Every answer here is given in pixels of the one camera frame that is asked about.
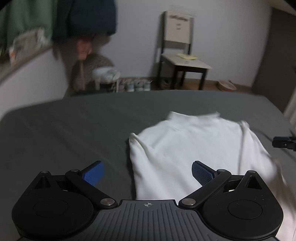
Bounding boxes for white long sleeve shirt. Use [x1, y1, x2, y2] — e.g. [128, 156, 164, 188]
[129, 112, 295, 240]

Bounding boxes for dark grey bed sheet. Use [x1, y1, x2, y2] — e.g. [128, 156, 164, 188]
[1, 90, 295, 240]

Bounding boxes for slipper on floor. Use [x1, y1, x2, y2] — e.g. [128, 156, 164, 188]
[217, 80, 237, 92]

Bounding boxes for woven grey waste basket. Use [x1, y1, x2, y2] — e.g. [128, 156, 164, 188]
[70, 53, 120, 94]

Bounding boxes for shoes on floor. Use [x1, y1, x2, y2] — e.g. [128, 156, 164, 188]
[118, 78, 152, 92]

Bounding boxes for yellow item on chair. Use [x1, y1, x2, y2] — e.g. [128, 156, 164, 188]
[177, 53, 198, 60]

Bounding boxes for pink hanging cloth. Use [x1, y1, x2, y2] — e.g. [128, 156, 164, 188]
[76, 37, 92, 60]

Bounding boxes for clear plastic storage box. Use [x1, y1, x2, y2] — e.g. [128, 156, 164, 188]
[9, 27, 51, 66]

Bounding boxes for cream and black wooden chair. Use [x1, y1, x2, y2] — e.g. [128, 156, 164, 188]
[156, 10, 211, 90]

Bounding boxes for dark teal hanging jacket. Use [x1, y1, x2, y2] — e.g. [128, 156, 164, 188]
[52, 0, 117, 43]

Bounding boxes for green curtain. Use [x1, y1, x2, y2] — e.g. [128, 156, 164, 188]
[1, 0, 58, 48]

